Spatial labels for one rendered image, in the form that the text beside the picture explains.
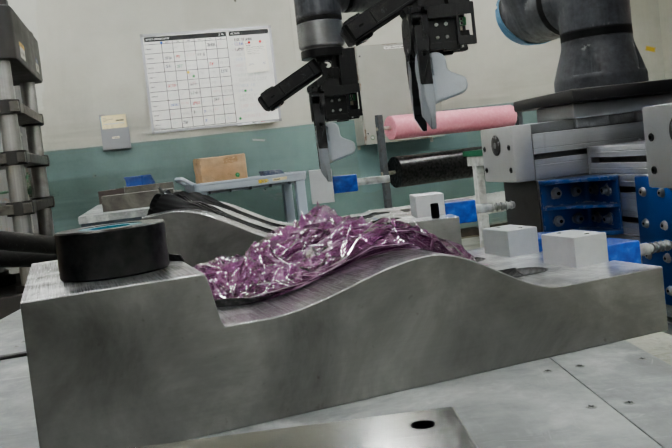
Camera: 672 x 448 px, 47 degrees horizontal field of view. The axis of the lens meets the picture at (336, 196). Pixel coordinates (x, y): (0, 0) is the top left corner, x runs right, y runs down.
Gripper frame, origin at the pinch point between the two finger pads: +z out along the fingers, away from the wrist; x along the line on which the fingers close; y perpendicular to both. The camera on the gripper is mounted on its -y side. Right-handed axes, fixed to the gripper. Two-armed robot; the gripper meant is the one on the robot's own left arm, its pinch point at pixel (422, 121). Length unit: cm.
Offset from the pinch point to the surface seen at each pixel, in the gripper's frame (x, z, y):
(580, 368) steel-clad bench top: -42.0, 20.9, 3.0
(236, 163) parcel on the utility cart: 578, 1, -69
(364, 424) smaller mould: -68, 14, -15
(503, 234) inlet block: -19.4, 13.1, 3.9
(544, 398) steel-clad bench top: -47, 21, -2
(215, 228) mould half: -6.9, 10.0, -26.8
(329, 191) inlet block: 26.6, 8.7, -11.8
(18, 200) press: 350, 8, -176
